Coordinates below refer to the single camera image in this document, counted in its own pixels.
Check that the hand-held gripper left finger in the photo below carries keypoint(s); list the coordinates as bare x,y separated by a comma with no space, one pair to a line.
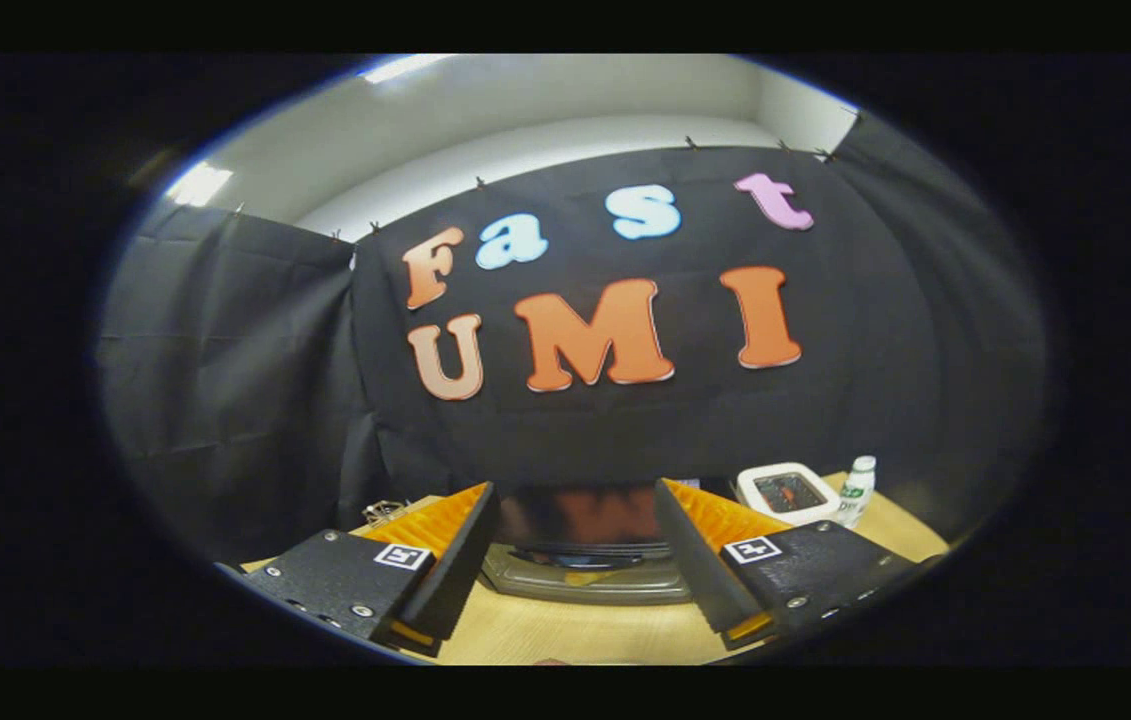
455,565

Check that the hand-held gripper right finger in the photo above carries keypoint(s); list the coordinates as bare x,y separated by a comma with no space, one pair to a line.
695,560

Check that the black toaster oven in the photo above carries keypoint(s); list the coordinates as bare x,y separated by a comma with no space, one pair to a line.
585,585

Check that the white toaster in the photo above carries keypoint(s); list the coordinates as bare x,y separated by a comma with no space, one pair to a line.
755,480

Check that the white bottle with green label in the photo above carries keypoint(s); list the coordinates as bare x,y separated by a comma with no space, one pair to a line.
857,495

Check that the small ceiling light panel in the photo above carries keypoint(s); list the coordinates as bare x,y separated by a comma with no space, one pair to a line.
199,185

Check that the large ceiling light panel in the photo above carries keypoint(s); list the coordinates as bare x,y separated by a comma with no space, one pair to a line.
405,68

